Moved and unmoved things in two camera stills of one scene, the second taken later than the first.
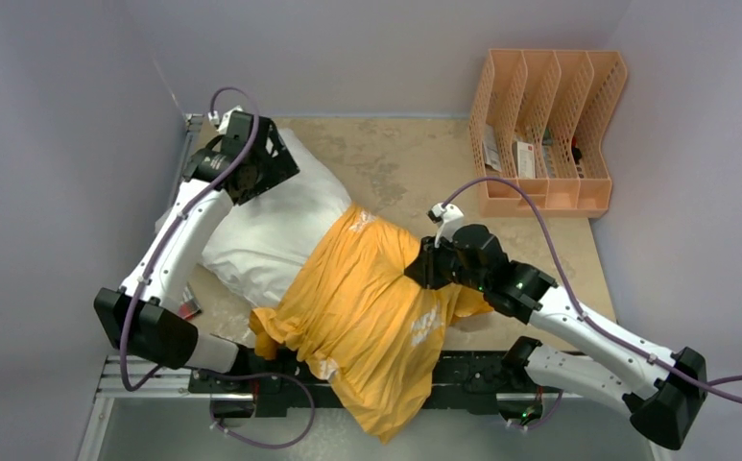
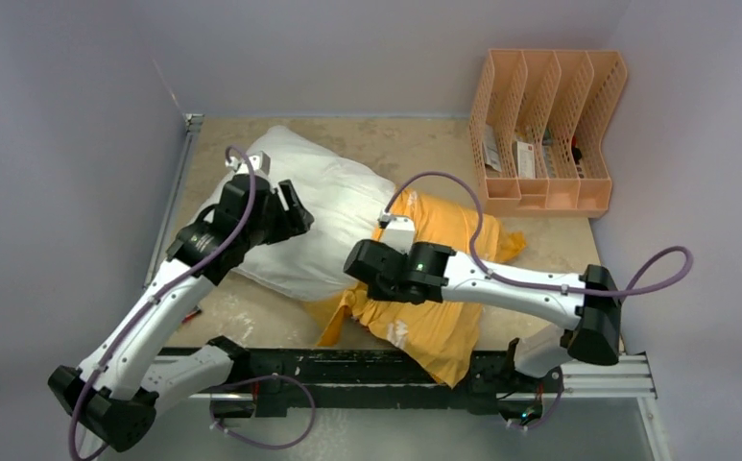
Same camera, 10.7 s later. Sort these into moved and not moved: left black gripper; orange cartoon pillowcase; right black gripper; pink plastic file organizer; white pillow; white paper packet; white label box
Moved: right black gripper; orange cartoon pillowcase; left black gripper; white pillow
Not moved: pink plastic file organizer; white label box; white paper packet
